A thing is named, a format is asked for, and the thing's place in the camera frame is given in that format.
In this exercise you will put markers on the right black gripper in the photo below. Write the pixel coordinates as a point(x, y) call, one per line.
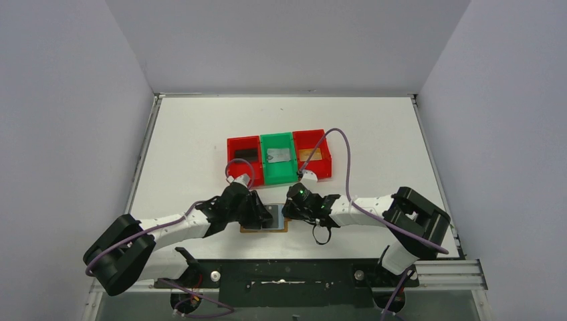
point(290, 212)

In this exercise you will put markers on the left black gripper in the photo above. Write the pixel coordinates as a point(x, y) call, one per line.
point(255, 210)

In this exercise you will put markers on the yellow leather card holder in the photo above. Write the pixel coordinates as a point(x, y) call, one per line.
point(263, 229)

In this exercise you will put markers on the green plastic bin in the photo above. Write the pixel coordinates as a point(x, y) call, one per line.
point(279, 173)

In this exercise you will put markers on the red bin with black card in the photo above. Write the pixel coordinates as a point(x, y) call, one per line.
point(238, 168)

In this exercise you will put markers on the red bin with gold card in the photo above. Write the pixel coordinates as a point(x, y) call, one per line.
point(305, 142)

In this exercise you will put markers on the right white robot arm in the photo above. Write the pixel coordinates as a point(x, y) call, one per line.
point(418, 225)

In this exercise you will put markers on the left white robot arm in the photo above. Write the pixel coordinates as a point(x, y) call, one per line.
point(127, 250)

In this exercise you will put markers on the gold card in bin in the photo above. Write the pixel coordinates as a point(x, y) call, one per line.
point(310, 154)

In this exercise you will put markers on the silver card in bin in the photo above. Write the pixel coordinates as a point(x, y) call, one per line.
point(278, 155)

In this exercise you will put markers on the black card in bin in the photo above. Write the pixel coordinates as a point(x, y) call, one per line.
point(250, 155)

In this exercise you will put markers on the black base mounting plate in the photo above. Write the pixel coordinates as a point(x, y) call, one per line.
point(302, 296)

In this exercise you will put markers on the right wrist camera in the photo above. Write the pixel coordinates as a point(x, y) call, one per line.
point(307, 176)

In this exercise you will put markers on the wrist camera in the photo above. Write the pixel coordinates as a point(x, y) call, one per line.
point(243, 179)
point(307, 176)

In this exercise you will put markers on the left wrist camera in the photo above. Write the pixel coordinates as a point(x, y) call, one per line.
point(243, 179)

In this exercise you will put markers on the aluminium frame rail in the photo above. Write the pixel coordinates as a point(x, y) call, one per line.
point(444, 275)

